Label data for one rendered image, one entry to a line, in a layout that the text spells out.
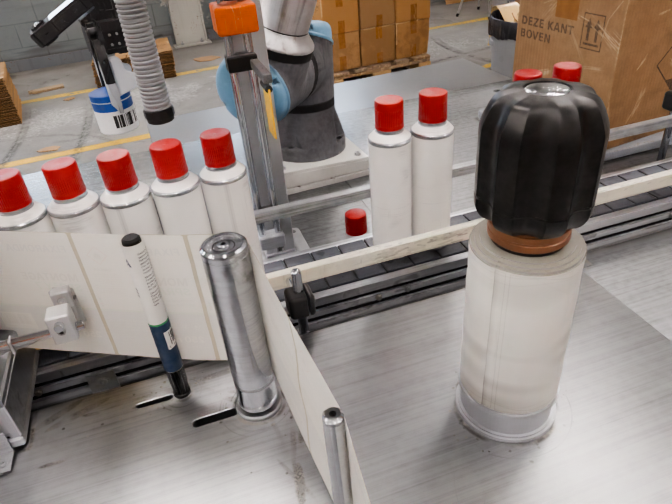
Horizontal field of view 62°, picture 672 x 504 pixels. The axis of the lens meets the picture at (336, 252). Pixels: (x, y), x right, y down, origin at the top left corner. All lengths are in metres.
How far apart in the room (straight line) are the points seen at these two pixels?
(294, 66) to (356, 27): 3.26
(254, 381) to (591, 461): 0.29
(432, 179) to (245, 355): 0.33
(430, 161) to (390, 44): 3.58
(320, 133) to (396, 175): 0.37
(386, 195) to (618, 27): 0.53
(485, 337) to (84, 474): 0.37
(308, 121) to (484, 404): 0.65
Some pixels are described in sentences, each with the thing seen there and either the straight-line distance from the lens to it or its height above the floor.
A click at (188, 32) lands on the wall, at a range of 6.07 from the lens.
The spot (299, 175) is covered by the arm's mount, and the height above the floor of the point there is 0.86.
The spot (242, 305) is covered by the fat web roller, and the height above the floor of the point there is 1.02.
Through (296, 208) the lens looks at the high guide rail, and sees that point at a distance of 0.71.
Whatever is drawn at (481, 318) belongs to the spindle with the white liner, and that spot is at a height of 1.01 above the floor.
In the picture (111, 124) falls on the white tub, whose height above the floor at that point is 0.96.
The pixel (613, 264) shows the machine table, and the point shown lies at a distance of 0.85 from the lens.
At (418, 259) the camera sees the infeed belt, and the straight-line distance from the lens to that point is 0.73.
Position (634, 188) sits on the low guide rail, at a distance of 0.89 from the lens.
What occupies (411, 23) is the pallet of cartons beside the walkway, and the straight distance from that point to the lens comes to 4.30.
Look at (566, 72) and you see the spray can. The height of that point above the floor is 1.08.
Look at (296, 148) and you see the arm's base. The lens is 1.02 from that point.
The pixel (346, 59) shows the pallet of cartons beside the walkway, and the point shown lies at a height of 0.22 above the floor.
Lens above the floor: 1.30
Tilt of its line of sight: 34 degrees down
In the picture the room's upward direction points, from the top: 5 degrees counter-clockwise
